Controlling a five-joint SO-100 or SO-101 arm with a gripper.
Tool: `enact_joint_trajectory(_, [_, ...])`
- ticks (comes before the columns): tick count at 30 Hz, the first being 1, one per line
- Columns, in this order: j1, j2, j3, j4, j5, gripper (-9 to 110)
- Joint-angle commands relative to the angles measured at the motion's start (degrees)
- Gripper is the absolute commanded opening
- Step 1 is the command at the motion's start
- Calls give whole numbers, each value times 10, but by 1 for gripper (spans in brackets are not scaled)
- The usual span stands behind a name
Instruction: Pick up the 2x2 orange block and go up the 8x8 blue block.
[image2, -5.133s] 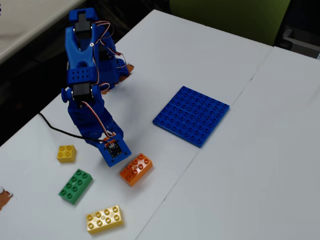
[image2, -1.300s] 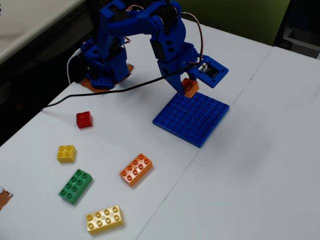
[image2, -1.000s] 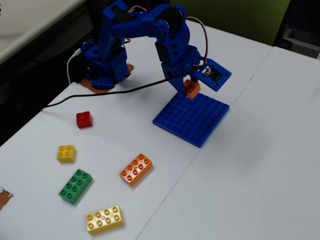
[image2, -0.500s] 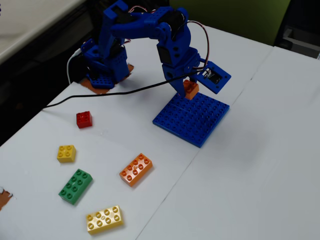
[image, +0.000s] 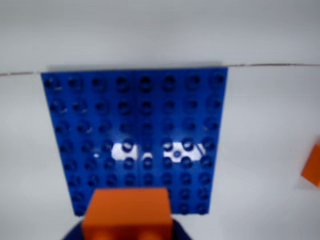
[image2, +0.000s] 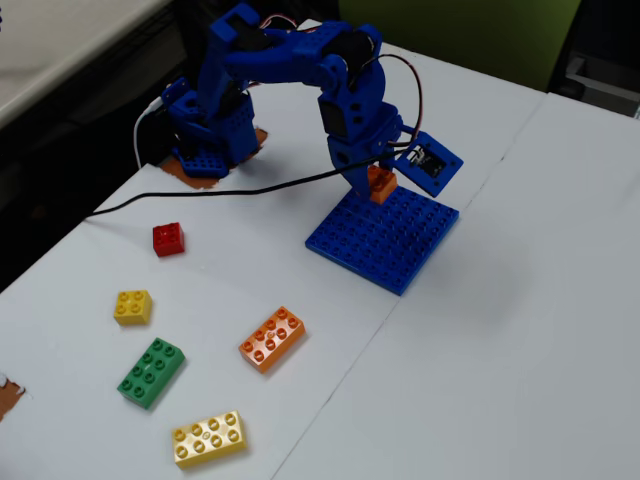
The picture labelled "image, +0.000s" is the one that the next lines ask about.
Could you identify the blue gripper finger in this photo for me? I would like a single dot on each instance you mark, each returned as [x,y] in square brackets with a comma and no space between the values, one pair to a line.
[181,231]
[73,232]

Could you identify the orange 2x2 block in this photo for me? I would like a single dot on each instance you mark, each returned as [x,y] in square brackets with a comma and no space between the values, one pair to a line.
[127,215]

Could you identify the orange 2x4 block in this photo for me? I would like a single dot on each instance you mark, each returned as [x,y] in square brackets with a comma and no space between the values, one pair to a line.
[312,167]

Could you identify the blue 8x8 base plate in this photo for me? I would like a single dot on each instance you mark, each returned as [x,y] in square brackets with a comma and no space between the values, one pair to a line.
[135,112]

